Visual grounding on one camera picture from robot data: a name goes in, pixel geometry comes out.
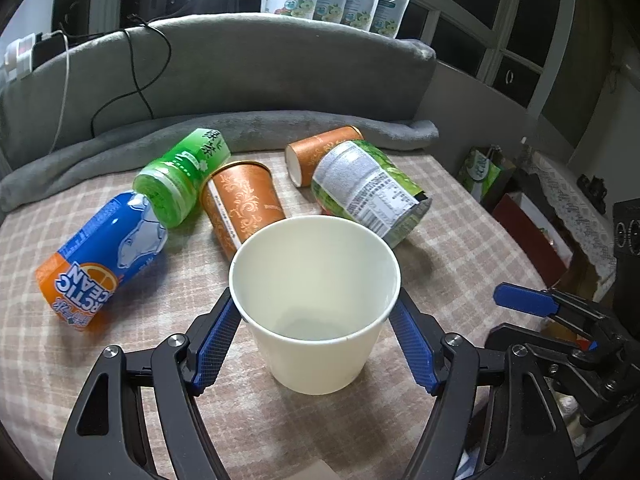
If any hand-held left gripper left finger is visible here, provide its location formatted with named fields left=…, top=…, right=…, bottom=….
left=52, top=290, right=242, bottom=480

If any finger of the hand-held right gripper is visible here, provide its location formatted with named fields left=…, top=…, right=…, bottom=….
left=493, top=283, right=617, bottom=347

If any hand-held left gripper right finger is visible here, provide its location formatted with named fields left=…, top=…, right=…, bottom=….
left=388, top=292, right=582, bottom=480

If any white paper cup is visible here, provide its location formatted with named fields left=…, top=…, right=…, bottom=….
left=228, top=215, right=402, bottom=395

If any orange patterned paper cup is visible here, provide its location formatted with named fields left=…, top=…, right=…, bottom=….
left=285, top=126, right=365, bottom=189
left=200, top=160, right=287, bottom=262

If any green labelled foil cup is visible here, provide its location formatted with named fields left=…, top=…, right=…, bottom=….
left=311, top=140, right=433, bottom=251

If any plaid checked blanket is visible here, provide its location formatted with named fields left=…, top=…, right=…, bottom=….
left=0, top=149, right=553, bottom=480

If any white lace cloth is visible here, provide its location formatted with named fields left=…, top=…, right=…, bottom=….
left=530, top=152, right=619, bottom=282

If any black speaker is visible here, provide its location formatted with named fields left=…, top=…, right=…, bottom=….
left=612, top=199, right=640, bottom=262

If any green paper bag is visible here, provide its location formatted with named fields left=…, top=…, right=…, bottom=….
left=457, top=146, right=507, bottom=197

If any blue and orange can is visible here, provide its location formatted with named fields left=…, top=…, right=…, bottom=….
left=35, top=190, right=169, bottom=334

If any green plastic bottle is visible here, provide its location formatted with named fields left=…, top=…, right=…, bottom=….
left=132, top=127, right=232, bottom=229

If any grey fleece blanket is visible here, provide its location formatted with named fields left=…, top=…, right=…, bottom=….
left=0, top=12, right=440, bottom=212

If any white power strip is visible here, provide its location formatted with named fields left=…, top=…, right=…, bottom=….
left=2, top=35, right=37, bottom=82

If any black cable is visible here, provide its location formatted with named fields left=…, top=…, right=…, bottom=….
left=91, top=12, right=173, bottom=139

